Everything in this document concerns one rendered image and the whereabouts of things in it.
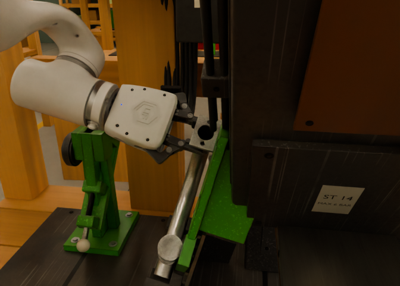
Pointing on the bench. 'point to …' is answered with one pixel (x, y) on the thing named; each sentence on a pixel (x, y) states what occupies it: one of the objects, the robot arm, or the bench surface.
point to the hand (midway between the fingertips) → (200, 136)
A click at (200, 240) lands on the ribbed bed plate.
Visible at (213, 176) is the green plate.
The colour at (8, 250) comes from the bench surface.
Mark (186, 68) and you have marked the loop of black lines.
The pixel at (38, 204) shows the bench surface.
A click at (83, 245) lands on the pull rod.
